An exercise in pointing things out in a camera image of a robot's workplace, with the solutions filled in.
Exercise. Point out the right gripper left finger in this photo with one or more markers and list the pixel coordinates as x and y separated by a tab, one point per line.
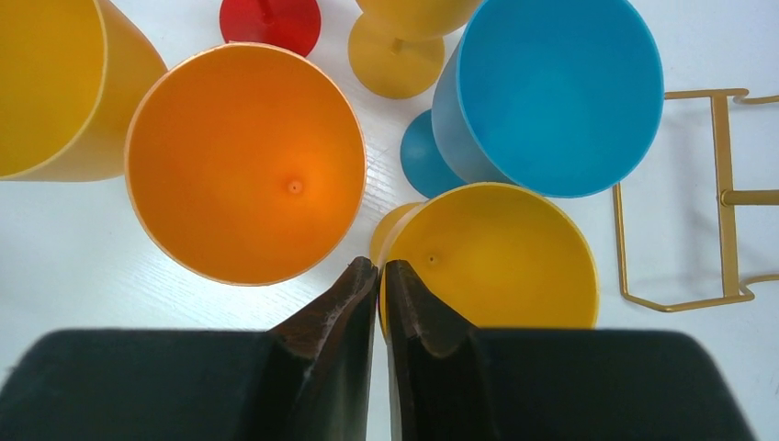
305	379

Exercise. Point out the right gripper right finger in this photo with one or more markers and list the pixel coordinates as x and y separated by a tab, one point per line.
455	381

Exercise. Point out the yellow wine glass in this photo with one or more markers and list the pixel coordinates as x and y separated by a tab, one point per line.
499	255
72	76
396	48

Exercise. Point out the cyan wine glass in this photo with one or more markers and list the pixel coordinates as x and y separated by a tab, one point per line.
563	98

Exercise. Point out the gold wire glass rack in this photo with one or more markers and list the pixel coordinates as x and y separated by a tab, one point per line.
734	289

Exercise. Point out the red wine glass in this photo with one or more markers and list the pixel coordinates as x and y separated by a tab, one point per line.
294	25

